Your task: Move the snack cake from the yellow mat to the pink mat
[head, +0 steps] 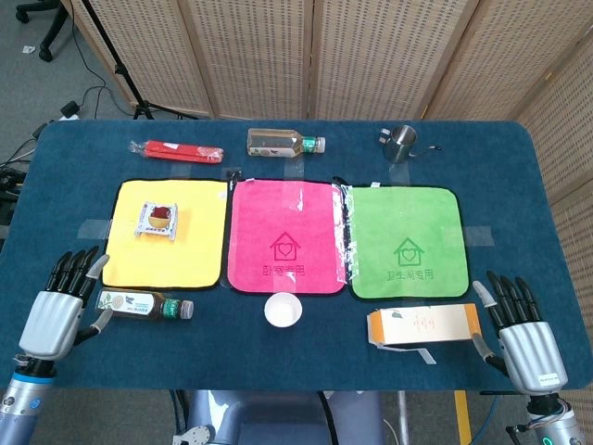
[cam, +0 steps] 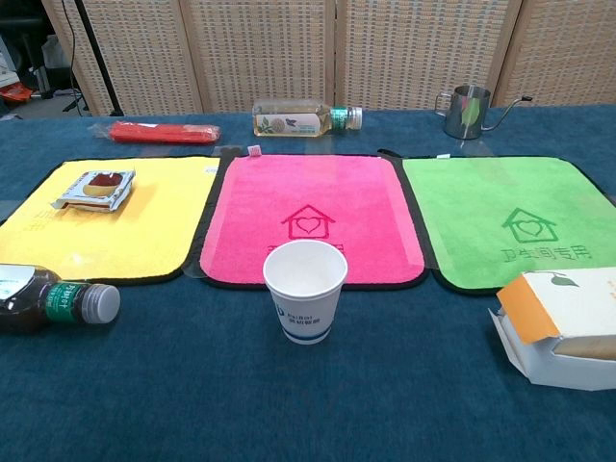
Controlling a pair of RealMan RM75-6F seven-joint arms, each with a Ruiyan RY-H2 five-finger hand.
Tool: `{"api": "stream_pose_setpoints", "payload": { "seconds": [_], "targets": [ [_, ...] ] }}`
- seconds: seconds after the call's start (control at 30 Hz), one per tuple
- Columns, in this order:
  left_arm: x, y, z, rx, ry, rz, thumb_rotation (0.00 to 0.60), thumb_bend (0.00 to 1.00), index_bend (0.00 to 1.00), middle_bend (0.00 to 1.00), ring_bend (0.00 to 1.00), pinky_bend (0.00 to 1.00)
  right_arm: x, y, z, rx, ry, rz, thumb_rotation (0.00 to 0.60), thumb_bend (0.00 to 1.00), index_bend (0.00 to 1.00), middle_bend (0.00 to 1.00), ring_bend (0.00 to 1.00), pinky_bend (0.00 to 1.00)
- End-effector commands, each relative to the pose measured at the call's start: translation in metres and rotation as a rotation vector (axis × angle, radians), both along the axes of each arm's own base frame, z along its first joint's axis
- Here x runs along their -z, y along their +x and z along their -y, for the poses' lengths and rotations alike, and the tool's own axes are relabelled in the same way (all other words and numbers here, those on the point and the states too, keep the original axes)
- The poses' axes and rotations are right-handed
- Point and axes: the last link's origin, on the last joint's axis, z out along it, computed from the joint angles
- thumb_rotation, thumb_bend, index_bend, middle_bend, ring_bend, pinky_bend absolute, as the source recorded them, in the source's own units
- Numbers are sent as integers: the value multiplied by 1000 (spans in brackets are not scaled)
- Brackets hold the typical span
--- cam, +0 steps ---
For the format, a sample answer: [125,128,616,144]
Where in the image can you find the yellow cloth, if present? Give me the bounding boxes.
[0,154,222,287]

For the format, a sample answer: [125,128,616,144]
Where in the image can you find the dark tea bottle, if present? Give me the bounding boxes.
[0,263,122,337]

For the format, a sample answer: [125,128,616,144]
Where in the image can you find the white paper cup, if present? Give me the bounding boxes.
[262,239,349,347]

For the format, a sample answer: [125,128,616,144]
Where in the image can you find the orange plastic bag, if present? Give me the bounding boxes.
[0,82,35,105]

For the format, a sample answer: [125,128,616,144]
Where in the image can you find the black tripod stand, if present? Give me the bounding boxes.
[71,0,122,117]

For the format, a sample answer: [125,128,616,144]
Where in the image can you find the woven folding screen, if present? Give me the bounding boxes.
[40,0,616,117]

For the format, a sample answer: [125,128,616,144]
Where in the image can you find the red snack pack clear wrap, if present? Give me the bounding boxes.
[88,119,224,147]

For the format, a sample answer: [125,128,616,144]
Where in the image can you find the green cloth house print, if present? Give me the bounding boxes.
[398,153,616,295]

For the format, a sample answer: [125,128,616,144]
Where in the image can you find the orange white carton box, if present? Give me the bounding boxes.
[487,269,616,393]

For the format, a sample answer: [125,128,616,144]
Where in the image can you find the pale tea bottle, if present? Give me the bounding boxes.
[252,98,364,139]

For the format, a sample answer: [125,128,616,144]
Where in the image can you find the blue felt table cover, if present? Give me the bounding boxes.
[0,103,616,462]

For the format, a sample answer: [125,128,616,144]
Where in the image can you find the pink cloth house print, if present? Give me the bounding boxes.
[185,152,430,292]

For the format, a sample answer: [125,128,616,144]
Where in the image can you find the steel long-spout pitcher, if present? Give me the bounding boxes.
[434,85,534,141]

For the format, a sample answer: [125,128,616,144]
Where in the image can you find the small snack packet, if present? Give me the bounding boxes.
[50,169,137,214]

